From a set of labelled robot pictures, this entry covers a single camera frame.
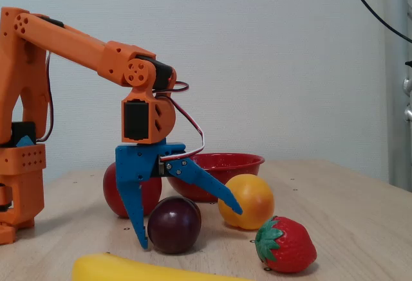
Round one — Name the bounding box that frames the blue gripper body with motor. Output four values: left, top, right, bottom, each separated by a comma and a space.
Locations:
115, 142, 187, 186

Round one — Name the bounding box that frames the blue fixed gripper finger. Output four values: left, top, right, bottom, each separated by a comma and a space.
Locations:
118, 180, 150, 250

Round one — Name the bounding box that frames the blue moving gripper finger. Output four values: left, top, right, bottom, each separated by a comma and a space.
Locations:
164, 158, 243, 215

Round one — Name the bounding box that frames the dark purple plum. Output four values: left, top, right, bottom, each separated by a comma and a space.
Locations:
147, 196, 202, 255

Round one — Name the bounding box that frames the red speckled bowl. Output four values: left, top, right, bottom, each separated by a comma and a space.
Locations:
166, 152, 266, 203

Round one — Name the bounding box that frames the red apple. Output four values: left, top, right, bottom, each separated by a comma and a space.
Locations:
102, 161, 163, 219

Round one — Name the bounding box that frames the yellow toy banana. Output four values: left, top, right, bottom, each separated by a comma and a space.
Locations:
71, 253, 255, 281

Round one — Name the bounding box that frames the orange yellow peach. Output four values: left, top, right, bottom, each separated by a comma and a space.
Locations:
218, 174, 276, 231

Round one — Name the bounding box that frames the red toy strawberry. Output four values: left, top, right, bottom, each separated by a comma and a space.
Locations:
255, 215, 318, 275

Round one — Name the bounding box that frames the grey metal pole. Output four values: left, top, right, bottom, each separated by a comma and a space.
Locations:
384, 0, 412, 194

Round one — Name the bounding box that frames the red white black servo cable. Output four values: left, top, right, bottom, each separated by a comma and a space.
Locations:
151, 81, 206, 161

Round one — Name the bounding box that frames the red black arm cable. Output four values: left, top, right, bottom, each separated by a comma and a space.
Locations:
35, 51, 55, 143

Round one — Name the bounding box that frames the thin black hanging cable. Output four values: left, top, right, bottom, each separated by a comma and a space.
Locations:
344, 0, 412, 43

